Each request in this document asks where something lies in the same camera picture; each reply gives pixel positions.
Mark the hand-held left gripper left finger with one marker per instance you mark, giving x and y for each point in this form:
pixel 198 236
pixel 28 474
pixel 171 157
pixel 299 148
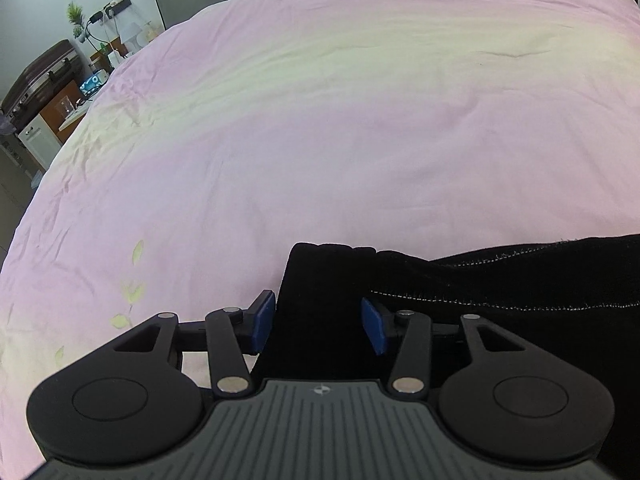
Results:
pixel 262 322

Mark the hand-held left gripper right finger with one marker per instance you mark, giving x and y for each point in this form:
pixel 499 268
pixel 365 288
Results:
pixel 374 325

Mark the black pants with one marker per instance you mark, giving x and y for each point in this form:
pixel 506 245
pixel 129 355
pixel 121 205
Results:
pixel 450 280

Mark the pink floral bed cover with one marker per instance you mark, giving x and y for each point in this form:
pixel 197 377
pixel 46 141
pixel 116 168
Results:
pixel 350 135

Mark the white cabinet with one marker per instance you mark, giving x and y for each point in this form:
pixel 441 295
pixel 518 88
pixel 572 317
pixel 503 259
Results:
pixel 40 142

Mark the clear drinking glass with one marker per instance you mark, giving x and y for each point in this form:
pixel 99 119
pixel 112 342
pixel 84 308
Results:
pixel 66 106

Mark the blue glowing device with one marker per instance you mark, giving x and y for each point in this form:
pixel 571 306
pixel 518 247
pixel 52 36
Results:
pixel 92 83

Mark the wooden nightstand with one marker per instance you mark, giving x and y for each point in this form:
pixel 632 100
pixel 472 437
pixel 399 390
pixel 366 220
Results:
pixel 52 110

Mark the yellow glass jar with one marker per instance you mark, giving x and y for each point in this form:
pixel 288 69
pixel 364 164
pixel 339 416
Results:
pixel 151 33

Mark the white table lamp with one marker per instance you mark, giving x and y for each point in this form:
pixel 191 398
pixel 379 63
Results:
pixel 131 35

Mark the dark purple suitcase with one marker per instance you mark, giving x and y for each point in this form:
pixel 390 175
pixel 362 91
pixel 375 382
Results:
pixel 40 75

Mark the green potted plant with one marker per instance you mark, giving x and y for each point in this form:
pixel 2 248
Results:
pixel 75 14

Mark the black wall power outlet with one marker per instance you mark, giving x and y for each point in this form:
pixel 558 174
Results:
pixel 117 4

